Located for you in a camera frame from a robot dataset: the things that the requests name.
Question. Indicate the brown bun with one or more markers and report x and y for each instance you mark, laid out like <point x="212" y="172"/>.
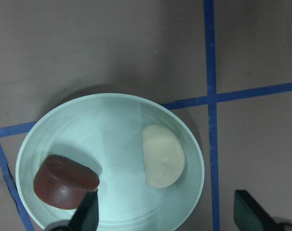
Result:
<point x="63" y="183"/>

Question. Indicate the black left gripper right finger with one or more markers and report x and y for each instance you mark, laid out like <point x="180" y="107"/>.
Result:
<point x="250" y="216"/>

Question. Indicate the mint green plate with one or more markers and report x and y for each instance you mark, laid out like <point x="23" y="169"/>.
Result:
<point x="104" y="133"/>

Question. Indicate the white bun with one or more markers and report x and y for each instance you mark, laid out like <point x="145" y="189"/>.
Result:
<point x="164" y="157"/>

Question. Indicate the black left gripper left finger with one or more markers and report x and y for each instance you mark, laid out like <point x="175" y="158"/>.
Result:
<point x="85" y="218"/>

